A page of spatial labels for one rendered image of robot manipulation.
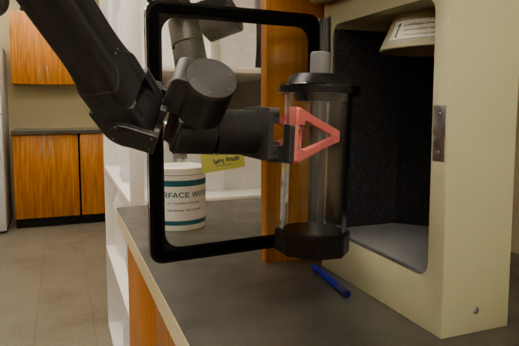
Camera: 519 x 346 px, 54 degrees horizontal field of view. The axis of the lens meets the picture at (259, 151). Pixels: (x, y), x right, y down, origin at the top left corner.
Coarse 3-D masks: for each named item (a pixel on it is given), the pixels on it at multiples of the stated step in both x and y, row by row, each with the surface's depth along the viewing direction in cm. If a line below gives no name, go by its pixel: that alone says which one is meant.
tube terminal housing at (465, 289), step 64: (384, 0) 74; (448, 0) 62; (512, 0) 64; (448, 64) 62; (512, 64) 65; (448, 128) 62; (512, 128) 66; (448, 192) 63; (512, 192) 67; (448, 256) 64; (448, 320) 65
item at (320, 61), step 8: (312, 56) 68; (320, 56) 67; (328, 56) 68; (312, 64) 68; (320, 64) 67; (328, 64) 68; (312, 72) 68; (320, 72) 67; (328, 72) 68; (288, 80) 68; (296, 80) 66; (304, 80) 65; (312, 80) 65; (320, 80) 65; (328, 80) 65; (336, 80) 65; (344, 80) 66
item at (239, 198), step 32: (192, 32) 78; (224, 32) 81; (256, 32) 83; (288, 32) 86; (256, 64) 84; (288, 64) 87; (256, 96) 84; (192, 160) 80; (224, 160) 83; (256, 160) 85; (192, 192) 81; (224, 192) 83; (256, 192) 86; (192, 224) 81; (224, 224) 84; (256, 224) 86
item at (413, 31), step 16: (400, 16) 75; (416, 16) 73; (432, 16) 71; (400, 32) 74; (416, 32) 72; (432, 32) 70; (384, 48) 76; (400, 48) 84; (416, 48) 85; (432, 48) 85
